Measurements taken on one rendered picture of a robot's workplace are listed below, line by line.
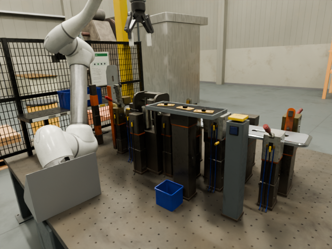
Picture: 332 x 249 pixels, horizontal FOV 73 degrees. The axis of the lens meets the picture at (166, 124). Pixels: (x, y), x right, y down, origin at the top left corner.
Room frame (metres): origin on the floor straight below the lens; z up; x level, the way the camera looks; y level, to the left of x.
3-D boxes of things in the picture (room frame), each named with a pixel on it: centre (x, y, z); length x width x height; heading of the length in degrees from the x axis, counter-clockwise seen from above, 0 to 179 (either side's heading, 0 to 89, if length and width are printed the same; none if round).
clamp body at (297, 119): (1.20, -0.70, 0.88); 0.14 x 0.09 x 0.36; 140
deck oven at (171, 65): (6.41, -0.04, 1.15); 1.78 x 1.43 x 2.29; 41
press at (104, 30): (8.93, 2.42, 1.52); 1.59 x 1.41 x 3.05; 43
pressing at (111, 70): (1.90, 0.43, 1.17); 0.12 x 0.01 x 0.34; 140
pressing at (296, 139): (1.41, -0.14, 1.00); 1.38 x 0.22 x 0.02; 50
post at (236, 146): (0.85, -0.29, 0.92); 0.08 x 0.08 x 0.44; 50
